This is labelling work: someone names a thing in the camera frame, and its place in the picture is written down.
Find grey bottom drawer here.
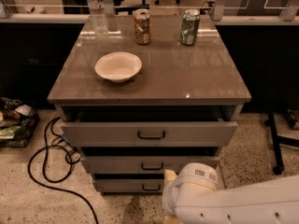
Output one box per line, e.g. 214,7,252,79
93,179,164,193

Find grey drawer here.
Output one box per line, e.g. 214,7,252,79
62,121,237,147
93,179,164,193
81,156,220,174

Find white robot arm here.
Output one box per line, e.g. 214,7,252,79
163,162,299,224

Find grey middle drawer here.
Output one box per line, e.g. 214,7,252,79
81,156,220,174

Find grey drawer cabinet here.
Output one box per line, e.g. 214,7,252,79
48,15,250,182

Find grey top drawer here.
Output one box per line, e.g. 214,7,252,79
62,121,237,147

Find black stand leg with caster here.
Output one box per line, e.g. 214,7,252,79
264,113,299,175

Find white paper bowl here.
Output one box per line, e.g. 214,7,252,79
94,52,142,83

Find green soda can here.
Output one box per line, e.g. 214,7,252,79
180,9,200,46

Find orange soda can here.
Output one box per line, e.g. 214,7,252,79
134,8,150,45

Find box of snack bags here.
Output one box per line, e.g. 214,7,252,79
0,97,39,147

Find clear plastic water bottle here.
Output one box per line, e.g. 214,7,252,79
87,0,108,35

